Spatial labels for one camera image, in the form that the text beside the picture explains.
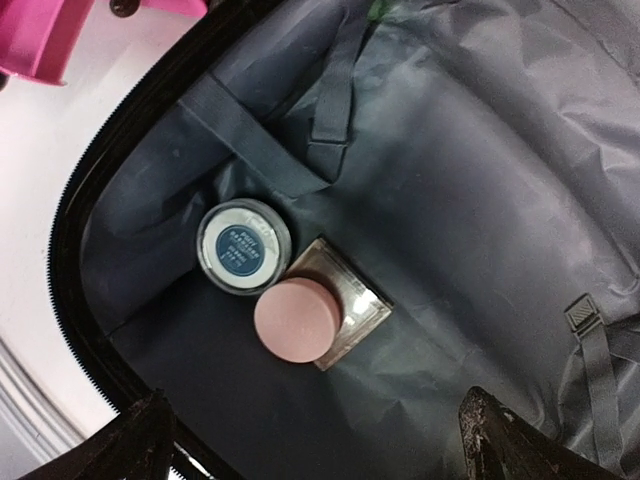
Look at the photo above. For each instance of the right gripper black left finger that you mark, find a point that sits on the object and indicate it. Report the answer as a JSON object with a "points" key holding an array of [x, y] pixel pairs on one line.
{"points": [[138, 444]]}

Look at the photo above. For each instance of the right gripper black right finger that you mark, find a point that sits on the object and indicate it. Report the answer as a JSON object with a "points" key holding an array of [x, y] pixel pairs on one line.
{"points": [[498, 444]]}

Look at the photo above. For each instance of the square clear eyeshadow palette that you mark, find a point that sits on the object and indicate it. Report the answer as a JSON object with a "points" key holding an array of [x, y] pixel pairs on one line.
{"points": [[363, 306]]}

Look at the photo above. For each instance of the pink powder makeup compact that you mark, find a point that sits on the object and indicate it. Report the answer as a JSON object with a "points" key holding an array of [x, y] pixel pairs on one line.
{"points": [[298, 319]]}

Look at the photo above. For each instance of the yellow Pikachu hard-shell suitcase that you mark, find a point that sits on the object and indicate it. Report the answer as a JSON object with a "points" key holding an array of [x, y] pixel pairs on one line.
{"points": [[477, 161]]}

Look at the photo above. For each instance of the black pink drawer organizer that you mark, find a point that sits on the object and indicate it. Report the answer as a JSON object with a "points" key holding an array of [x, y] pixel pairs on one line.
{"points": [[38, 37]]}

